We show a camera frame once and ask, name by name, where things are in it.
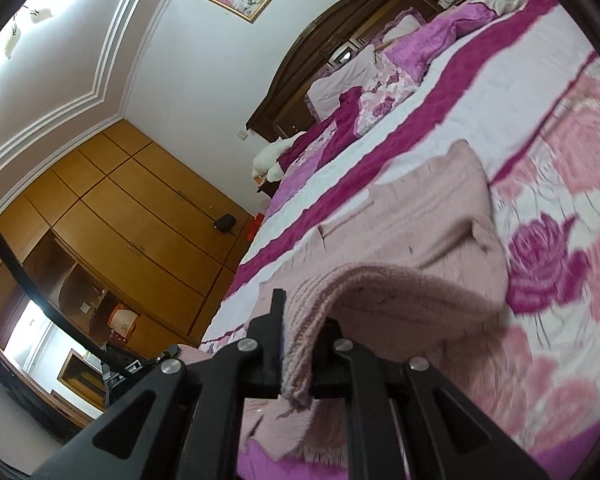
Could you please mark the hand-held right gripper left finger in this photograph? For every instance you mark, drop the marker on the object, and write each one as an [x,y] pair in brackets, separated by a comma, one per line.
[272,340]

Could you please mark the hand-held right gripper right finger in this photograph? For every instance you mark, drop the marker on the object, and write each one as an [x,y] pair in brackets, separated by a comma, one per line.
[332,355]

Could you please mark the pink knitted cardigan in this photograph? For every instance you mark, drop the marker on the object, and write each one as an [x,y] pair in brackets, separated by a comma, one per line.
[405,230]

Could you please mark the small black bag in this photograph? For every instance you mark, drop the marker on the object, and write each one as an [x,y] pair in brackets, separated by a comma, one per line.
[224,223]

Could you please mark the orange white box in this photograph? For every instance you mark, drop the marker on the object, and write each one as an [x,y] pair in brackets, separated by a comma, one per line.
[122,322]

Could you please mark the dark wooden nightstand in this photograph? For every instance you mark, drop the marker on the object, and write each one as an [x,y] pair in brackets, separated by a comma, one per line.
[267,189]

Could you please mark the white plush toy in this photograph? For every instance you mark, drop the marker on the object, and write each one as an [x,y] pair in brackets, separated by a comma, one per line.
[272,157]

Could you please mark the wooden wardrobe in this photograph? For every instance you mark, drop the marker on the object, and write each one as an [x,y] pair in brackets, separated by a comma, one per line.
[130,210]

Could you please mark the light purple pillow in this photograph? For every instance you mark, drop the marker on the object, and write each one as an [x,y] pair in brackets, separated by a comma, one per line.
[405,25]
[335,85]

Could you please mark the floral pink bed sheet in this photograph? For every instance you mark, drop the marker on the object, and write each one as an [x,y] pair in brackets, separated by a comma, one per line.
[555,185]

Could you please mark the dark wooden headboard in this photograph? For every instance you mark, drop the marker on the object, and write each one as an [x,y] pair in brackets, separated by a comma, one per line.
[305,60]

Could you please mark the purple floral quilt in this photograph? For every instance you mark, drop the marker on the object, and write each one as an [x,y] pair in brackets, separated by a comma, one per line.
[430,40]

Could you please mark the ceiling lamp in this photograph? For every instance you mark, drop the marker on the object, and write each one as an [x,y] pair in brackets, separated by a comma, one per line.
[40,14]

